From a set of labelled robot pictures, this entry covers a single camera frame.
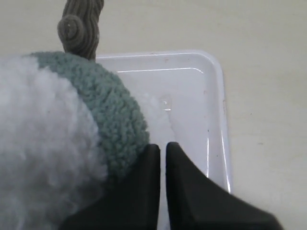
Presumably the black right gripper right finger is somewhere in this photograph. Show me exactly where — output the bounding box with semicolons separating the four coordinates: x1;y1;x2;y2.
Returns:
166;142;283;230

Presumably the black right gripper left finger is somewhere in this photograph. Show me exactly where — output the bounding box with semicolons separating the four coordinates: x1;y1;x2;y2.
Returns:
61;144;160;230

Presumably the white plush snowman toy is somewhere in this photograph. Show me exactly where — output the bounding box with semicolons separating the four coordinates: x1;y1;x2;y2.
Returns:
0;0;170;230

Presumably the green fuzzy scarf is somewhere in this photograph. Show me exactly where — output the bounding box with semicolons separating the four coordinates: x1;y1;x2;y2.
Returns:
31;51;150;181

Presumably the white plastic tray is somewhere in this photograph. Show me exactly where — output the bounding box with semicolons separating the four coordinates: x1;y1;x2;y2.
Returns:
95;49;234;230

